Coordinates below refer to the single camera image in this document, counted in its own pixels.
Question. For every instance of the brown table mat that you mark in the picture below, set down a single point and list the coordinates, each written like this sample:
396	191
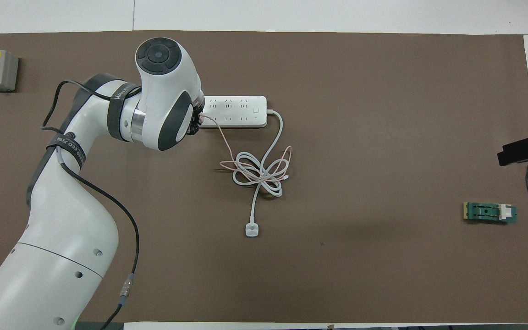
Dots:
383	275

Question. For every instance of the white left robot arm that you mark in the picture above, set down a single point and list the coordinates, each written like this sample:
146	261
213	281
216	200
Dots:
62	238

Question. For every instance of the green knife switch yellow base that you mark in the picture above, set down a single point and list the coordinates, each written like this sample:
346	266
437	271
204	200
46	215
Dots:
488	212

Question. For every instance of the white power strip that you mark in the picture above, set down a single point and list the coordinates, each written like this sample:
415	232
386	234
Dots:
241	112

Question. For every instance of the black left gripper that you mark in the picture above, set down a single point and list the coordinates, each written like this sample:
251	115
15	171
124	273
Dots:
195	126

